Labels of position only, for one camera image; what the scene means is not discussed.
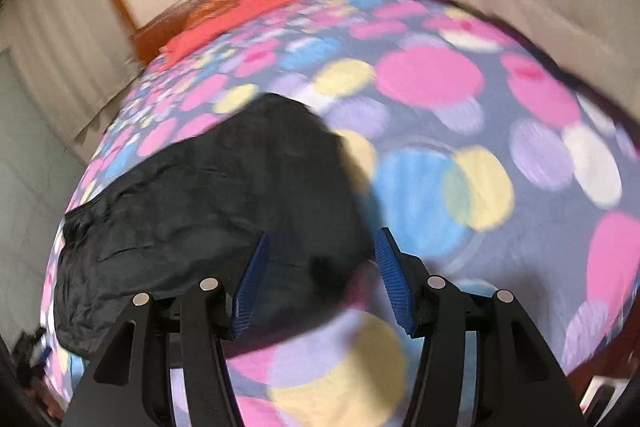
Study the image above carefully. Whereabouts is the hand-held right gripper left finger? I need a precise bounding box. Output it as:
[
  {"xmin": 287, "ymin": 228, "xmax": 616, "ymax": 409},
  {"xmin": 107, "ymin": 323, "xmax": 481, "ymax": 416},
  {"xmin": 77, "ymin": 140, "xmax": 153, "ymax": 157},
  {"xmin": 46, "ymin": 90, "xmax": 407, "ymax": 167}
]
[{"xmin": 62, "ymin": 232, "xmax": 271, "ymax": 427}]

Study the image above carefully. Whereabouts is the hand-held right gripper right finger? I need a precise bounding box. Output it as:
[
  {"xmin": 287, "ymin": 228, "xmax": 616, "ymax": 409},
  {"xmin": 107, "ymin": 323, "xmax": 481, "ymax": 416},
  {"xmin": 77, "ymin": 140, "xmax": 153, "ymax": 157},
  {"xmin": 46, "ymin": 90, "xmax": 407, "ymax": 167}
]
[{"xmin": 375, "ymin": 227, "xmax": 586, "ymax": 427}]

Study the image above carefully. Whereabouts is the black puffer jacket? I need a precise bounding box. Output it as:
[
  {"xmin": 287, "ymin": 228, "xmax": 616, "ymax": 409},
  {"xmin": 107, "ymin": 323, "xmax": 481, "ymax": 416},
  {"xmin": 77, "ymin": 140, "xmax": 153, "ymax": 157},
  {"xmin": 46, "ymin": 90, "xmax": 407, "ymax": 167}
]
[{"xmin": 52, "ymin": 93, "xmax": 376, "ymax": 358}]

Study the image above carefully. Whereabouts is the polka dot bedspread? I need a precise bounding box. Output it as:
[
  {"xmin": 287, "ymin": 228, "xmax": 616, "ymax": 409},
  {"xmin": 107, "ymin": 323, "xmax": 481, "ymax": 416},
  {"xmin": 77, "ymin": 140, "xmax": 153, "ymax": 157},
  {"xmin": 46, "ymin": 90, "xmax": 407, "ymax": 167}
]
[{"xmin": 40, "ymin": 0, "xmax": 640, "ymax": 427}]

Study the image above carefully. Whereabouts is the frosted glass sliding door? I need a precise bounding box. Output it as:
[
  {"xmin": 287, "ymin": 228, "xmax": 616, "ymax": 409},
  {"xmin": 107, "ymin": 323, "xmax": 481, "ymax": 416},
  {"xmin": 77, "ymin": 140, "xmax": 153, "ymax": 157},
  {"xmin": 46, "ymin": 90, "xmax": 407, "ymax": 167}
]
[{"xmin": 0, "ymin": 52, "xmax": 86, "ymax": 338}]

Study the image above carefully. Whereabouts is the wooden bed footboard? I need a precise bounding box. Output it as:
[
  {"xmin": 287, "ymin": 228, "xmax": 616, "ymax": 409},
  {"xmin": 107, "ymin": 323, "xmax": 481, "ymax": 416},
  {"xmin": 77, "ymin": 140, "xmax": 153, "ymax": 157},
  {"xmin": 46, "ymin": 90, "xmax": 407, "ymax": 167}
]
[{"xmin": 564, "ymin": 339, "xmax": 639, "ymax": 390}]

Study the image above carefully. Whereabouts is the white object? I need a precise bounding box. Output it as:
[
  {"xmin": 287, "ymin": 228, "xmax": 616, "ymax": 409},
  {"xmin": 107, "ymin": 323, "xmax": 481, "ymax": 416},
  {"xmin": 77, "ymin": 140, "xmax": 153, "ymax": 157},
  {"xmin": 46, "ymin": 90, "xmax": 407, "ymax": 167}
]
[{"xmin": 582, "ymin": 374, "xmax": 624, "ymax": 415}]

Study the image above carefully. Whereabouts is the red pillow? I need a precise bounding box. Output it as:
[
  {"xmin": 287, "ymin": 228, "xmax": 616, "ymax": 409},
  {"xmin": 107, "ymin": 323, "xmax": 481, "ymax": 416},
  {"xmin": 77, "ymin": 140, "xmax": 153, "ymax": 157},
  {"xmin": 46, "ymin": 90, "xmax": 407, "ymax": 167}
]
[{"xmin": 160, "ymin": 0, "xmax": 292, "ymax": 64}]

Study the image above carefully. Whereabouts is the orange printed cushion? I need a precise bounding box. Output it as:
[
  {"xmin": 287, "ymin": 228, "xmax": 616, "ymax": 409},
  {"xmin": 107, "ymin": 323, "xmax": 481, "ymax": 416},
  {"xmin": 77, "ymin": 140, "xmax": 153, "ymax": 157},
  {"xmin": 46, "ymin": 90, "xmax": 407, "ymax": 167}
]
[{"xmin": 187, "ymin": 0, "xmax": 236, "ymax": 20}]

